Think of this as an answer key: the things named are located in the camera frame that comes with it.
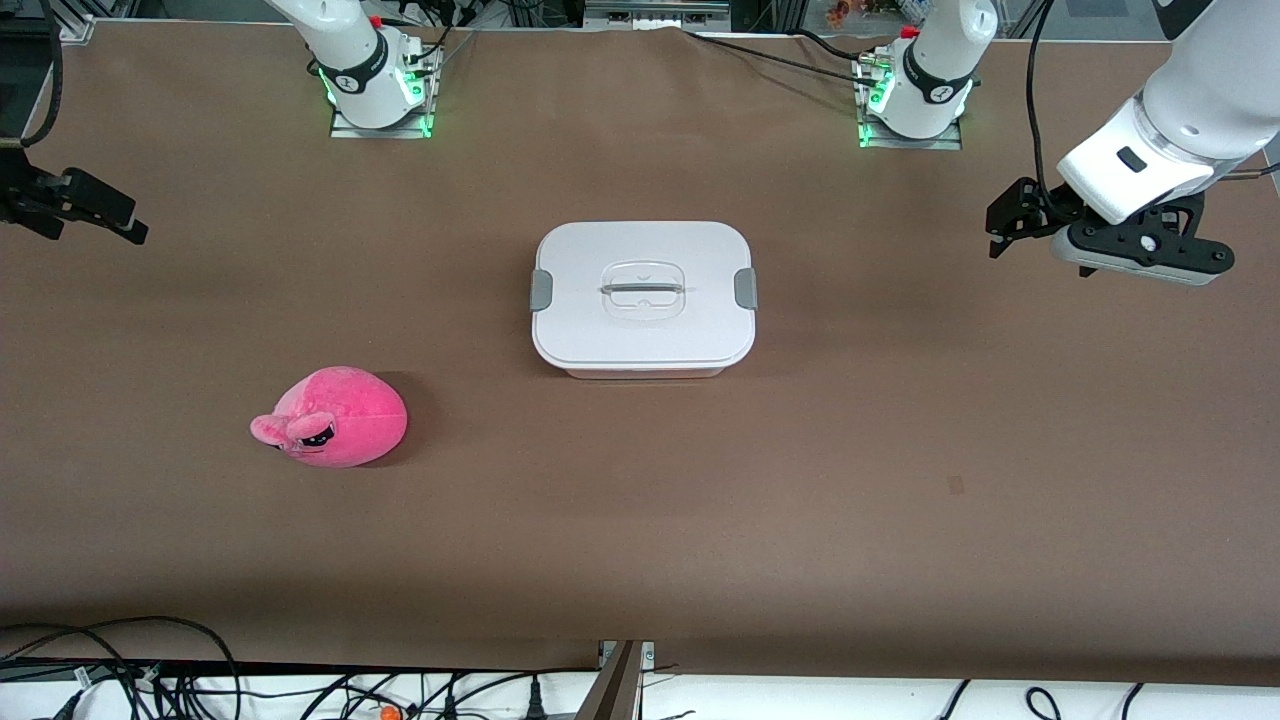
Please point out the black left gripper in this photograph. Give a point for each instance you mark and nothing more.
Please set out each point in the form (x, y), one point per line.
(1040, 208)

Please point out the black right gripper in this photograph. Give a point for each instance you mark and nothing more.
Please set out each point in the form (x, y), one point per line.
(30, 195)

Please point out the pink plush toy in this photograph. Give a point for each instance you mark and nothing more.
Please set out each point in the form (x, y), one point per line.
(350, 415)

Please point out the white box lid grey clips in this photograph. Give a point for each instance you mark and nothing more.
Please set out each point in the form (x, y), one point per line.
(640, 330)

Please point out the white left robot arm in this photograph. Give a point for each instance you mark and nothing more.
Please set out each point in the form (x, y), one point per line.
(1200, 90)

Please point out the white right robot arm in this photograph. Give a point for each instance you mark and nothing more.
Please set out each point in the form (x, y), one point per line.
(350, 50)

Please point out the colourful background toy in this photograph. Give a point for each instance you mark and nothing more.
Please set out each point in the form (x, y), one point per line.
(850, 10)

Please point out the translucent plastic storage box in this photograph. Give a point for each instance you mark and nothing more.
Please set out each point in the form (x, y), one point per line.
(645, 372)

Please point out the brown table mat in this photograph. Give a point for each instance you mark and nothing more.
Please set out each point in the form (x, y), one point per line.
(640, 520)

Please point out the black power plug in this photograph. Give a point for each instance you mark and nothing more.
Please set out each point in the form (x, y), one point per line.
(535, 700)

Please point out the aluminium frame profile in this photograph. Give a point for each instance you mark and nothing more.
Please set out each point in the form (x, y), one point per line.
(655, 12)

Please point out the metal table frame bracket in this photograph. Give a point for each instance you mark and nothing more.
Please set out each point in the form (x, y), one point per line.
(620, 685)

